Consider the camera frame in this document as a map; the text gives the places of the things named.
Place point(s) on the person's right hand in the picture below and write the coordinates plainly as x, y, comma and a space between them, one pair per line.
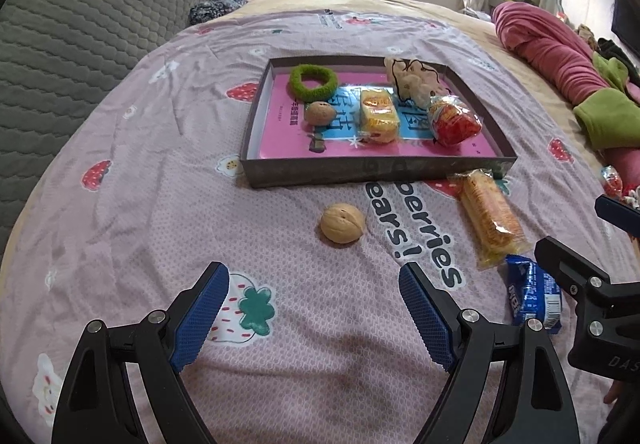
616, 394

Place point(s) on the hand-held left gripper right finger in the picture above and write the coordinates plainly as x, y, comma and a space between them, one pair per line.
425, 314

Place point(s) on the dark floral cloth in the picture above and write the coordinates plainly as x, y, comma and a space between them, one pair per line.
217, 7

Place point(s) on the black garment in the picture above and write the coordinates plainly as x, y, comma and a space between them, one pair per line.
612, 51

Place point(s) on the beige plush toy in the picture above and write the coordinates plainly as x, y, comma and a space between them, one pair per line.
415, 83

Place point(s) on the black television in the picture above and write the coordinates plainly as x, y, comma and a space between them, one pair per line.
627, 21

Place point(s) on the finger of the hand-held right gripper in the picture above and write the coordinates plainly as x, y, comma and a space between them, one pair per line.
570, 266
617, 214

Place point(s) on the dark cardboard box tray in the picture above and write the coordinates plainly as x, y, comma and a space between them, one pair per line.
350, 171

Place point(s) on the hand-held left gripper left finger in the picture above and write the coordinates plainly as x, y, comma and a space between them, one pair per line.
197, 319

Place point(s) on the blue cookie packet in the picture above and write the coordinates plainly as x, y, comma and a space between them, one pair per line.
532, 294

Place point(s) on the long orange cracker packet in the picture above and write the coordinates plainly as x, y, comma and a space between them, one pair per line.
490, 219

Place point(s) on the red snack packet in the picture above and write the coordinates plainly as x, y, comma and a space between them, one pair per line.
452, 123

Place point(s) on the pink quilt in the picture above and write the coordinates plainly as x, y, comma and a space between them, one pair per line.
545, 43

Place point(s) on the grey quilted headboard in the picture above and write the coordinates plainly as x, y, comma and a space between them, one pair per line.
75, 23

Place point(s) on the green fluffy hair scrunchie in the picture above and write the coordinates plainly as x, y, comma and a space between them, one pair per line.
297, 86

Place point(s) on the yellow snack packet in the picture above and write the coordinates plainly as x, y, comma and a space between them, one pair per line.
380, 116

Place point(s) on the green fleece garment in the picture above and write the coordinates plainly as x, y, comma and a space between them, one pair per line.
610, 116

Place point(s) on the purple strawberry printed blanket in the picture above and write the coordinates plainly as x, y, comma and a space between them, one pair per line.
150, 173

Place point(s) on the walnut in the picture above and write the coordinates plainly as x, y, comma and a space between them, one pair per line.
342, 223
320, 113

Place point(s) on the white spotted hair bow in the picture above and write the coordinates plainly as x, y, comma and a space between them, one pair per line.
632, 196

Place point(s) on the red and white candy packet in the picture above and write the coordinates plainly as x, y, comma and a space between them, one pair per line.
612, 180

